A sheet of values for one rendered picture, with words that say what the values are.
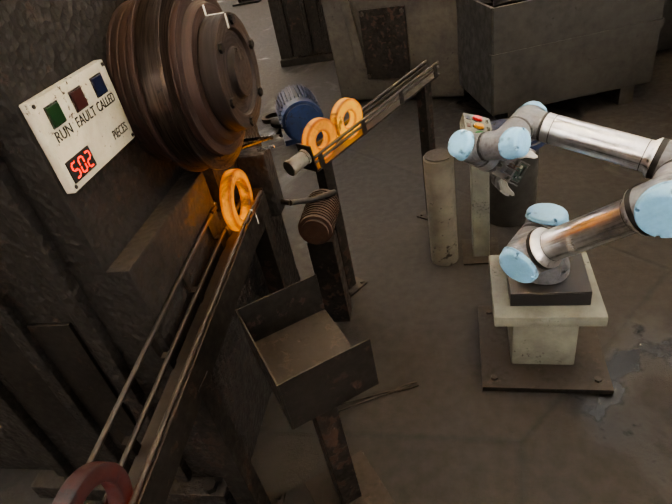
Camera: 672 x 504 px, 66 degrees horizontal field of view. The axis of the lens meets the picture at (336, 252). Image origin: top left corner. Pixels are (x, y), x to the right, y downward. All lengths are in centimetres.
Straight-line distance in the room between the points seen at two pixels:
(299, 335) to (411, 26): 305
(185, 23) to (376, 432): 130
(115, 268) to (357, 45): 320
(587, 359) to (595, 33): 216
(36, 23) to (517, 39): 269
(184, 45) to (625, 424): 160
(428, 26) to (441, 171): 201
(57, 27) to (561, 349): 164
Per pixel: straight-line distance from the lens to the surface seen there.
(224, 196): 148
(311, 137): 190
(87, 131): 119
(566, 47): 352
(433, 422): 179
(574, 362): 195
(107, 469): 103
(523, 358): 189
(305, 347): 122
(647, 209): 126
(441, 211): 217
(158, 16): 125
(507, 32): 334
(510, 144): 134
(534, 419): 181
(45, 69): 117
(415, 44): 401
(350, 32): 411
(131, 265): 120
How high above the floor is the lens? 146
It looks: 35 degrees down
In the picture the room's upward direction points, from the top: 12 degrees counter-clockwise
